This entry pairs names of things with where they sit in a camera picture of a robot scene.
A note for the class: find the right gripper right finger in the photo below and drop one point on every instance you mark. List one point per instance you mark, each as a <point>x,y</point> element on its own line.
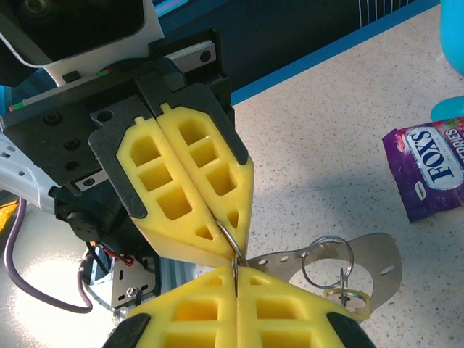
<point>282,326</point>

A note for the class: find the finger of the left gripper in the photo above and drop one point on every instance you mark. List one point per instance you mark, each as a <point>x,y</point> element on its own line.
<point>145,170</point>
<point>203,152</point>

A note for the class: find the purple candy bag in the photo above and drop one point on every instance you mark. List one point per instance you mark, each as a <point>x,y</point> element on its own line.
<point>431,170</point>

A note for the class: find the key with yellow tag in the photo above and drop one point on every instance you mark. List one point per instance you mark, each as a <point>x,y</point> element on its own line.
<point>365,304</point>

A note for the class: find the cyan plastic goblet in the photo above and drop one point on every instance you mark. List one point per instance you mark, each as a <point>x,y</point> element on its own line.
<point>453,36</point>

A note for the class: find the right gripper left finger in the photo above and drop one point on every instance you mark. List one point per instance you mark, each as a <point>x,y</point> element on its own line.
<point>195,326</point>

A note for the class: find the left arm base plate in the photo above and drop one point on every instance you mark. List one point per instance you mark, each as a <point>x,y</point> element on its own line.
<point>134,286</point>

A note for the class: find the large silver split keyring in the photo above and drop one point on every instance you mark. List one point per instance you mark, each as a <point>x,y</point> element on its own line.
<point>328,239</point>

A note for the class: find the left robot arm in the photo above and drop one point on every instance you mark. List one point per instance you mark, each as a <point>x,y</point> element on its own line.
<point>21,170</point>

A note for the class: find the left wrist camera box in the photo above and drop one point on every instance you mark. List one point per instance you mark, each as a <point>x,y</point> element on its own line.
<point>83,25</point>

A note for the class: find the silver crescent keyring plate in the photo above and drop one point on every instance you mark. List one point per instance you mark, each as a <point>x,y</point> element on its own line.
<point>377,250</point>

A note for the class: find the blue table border strip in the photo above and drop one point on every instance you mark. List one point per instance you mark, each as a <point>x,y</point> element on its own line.
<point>326,56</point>

